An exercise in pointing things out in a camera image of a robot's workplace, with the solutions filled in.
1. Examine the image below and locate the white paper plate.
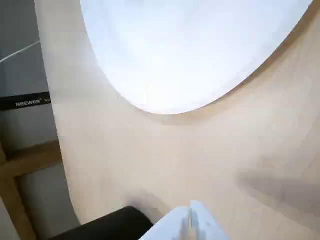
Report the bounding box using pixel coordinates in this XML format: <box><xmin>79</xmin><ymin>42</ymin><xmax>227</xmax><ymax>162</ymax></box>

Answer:
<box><xmin>79</xmin><ymin>0</ymin><xmax>315</xmax><ymax>116</ymax></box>

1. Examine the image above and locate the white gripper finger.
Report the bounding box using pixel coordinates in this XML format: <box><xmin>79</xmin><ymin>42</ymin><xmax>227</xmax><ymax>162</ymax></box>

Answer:
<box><xmin>141</xmin><ymin>204</ymin><xmax>192</xmax><ymax>240</ymax></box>
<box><xmin>189</xmin><ymin>199</ymin><xmax>231</xmax><ymax>240</ymax></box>

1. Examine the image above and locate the black pot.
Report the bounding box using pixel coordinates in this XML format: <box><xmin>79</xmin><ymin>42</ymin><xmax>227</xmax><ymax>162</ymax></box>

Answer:
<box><xmin>48</xmin><ymin>205</ymin><xmax>155</xmax><ymax>240</ymax></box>

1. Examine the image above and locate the wooden frame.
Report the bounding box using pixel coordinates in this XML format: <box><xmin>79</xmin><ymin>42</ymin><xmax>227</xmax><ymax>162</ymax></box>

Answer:
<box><xmin>0</xmin><ymin>139</ymin><xmax>63</xmax><ymax>240</ymax></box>

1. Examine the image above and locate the black Neewer strap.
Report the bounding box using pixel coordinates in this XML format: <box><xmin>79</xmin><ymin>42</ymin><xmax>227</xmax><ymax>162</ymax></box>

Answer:
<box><xmin>0</xmin><ymin>91</ymin><xmax>52</xmax><ymax>111</ymax></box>

